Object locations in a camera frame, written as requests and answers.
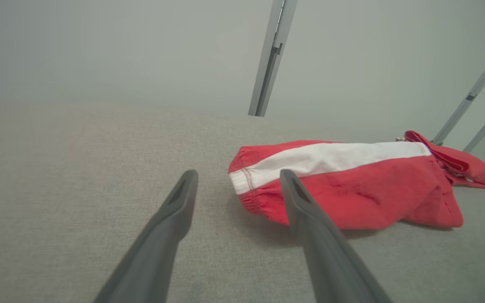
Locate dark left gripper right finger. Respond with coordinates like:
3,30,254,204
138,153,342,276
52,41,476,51
280,169,392,303

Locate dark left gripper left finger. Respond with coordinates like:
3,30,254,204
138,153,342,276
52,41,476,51
93,170,199,303

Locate red shorts with white stripe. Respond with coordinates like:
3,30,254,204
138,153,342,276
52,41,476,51
228,141,464,231

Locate red shirt with white sleeves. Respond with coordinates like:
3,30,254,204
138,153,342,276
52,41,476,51
396,130,485,191

